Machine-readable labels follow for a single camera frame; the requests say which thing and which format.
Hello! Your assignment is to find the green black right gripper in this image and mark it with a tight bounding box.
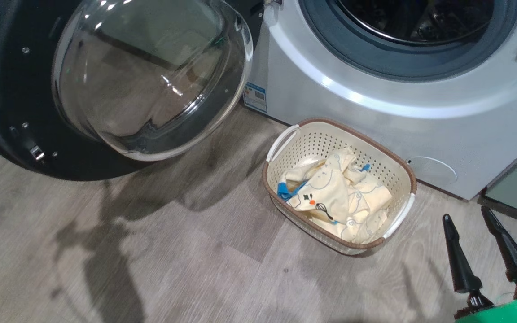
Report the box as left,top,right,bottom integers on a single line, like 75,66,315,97
442,205,517,323

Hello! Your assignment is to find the cream garment with blue trim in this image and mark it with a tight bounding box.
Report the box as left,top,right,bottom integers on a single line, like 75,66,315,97
278,149,393,245

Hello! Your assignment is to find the black round glass washer door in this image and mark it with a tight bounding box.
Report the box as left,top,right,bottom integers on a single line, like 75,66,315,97
0,0,266,182

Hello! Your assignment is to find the white front-load washing machine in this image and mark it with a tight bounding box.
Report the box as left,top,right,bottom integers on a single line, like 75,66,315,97
241,0,517,201

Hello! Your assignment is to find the cream perforated basket brown rim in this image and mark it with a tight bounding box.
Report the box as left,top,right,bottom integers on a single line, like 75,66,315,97
262,118,417,256

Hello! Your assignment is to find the perforated steel washer drum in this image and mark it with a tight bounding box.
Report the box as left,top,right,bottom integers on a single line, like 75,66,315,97
335,0,495,45

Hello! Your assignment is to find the grey rubber door seal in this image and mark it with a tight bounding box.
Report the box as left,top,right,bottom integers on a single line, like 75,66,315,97
298,0,517,82

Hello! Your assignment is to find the dark cabinet plinth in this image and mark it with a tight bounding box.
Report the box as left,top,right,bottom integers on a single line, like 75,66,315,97
478,188,517,230

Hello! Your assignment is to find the round white filter cover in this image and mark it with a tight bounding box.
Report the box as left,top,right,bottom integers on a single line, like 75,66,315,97
407,156,458,185

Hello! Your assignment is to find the blue white energy sticker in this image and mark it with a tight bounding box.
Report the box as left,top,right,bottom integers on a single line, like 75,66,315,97
242,82,268,113

